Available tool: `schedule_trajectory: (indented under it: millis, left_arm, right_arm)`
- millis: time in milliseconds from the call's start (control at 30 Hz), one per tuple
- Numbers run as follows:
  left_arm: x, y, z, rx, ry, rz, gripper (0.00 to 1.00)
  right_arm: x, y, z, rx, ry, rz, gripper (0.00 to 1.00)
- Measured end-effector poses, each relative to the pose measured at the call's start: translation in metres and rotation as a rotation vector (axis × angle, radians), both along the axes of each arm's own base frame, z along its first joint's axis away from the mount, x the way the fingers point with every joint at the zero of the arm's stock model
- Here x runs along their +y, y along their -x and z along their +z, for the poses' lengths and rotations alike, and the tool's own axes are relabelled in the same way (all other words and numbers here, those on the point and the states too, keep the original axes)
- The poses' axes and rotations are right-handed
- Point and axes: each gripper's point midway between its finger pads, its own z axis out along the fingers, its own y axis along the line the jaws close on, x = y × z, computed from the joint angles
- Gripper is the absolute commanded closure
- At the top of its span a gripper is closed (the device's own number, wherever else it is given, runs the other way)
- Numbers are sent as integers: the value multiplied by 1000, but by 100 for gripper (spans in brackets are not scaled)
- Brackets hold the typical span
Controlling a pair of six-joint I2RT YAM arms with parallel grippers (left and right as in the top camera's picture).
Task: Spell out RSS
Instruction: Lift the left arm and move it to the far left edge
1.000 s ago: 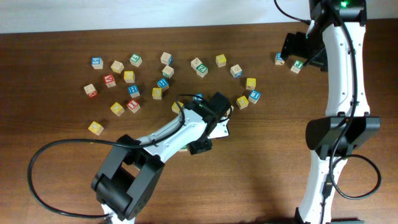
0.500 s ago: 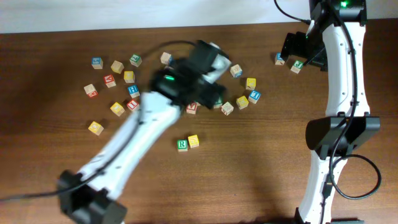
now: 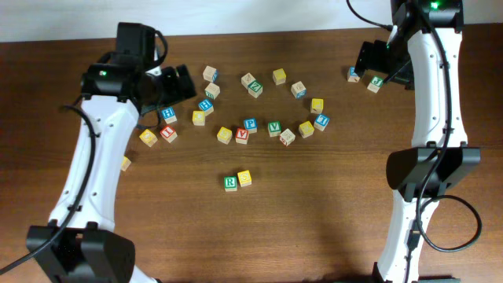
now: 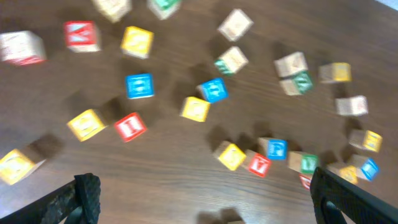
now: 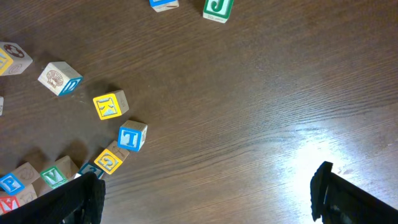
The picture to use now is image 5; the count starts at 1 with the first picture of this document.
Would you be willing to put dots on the yellow block top centre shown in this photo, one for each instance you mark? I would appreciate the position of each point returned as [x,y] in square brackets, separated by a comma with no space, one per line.
[14,60]

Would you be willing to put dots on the green V block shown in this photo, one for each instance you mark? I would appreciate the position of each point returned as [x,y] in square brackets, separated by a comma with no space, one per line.
[54,175]

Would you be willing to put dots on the blue T block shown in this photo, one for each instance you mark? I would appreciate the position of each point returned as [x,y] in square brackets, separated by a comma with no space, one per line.
[132,135]

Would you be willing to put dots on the red A block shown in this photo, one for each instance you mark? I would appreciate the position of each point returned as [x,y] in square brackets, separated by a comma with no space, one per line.
[12,202]

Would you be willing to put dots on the green J block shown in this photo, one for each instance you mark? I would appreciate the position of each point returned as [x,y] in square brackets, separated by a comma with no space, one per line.
[218,10]

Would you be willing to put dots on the yellow G block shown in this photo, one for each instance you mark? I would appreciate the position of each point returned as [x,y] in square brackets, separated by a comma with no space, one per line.
[111,158]

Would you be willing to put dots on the yellow K block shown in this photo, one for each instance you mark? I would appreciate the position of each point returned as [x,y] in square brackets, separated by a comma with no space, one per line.
[111,105]

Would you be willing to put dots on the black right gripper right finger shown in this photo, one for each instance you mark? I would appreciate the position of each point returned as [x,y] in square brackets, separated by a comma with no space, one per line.
[336,201]

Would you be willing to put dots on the wooden block red trim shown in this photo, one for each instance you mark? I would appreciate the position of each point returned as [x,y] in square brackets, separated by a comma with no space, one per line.
[89,167]

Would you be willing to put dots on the blue block far right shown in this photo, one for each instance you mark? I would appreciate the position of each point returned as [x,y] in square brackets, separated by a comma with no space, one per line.
[163,5]

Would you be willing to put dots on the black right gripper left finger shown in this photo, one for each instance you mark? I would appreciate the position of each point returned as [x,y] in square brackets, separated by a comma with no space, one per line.
[78,201]

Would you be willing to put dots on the blue P block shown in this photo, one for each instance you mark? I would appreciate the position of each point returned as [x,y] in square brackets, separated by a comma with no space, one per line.
[17,180]

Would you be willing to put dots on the wooden shell block blue side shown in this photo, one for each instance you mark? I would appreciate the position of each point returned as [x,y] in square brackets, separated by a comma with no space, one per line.
[60,78]

